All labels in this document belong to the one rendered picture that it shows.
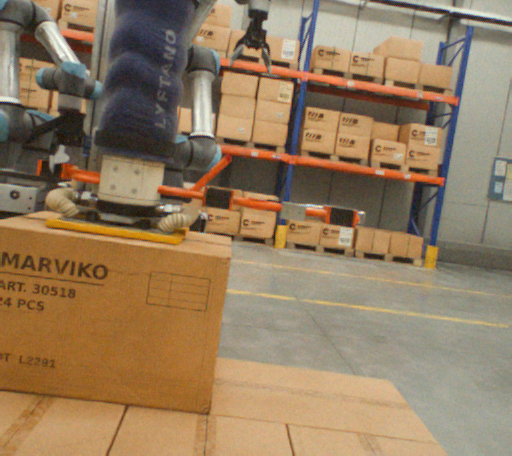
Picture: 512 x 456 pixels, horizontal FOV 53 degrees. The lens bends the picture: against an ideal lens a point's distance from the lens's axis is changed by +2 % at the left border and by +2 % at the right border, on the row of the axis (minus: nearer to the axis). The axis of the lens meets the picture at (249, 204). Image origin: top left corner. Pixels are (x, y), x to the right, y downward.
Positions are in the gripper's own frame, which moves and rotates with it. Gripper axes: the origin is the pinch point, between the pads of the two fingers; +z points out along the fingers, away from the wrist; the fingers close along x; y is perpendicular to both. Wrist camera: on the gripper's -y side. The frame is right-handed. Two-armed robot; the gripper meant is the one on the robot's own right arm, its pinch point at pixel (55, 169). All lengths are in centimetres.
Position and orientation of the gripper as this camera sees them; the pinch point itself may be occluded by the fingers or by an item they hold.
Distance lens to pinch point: 181.5
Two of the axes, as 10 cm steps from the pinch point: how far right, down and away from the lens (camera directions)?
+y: 9.9, 1.5, 0.4
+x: -0.3, -0.6, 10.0
